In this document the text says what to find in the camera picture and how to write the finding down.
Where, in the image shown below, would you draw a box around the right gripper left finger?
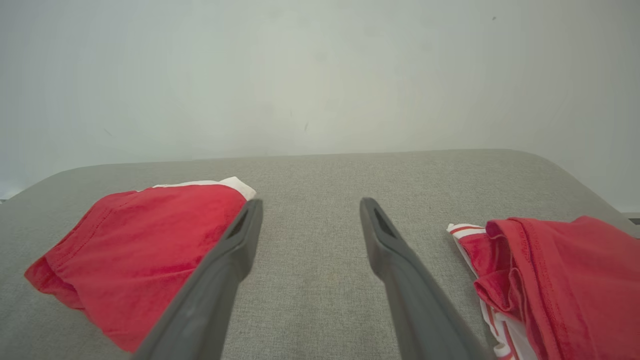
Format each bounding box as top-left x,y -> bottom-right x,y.
130,198 -> 265,360

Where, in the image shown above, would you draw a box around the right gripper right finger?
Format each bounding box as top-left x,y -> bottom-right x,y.
358,196 -> 494,360

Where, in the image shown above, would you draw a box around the red shorts with Bulls print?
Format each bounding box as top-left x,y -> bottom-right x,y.
23,176 -> 258,354

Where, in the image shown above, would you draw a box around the red white striped jersey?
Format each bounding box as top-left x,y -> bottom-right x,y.
446,215 -> 640,360

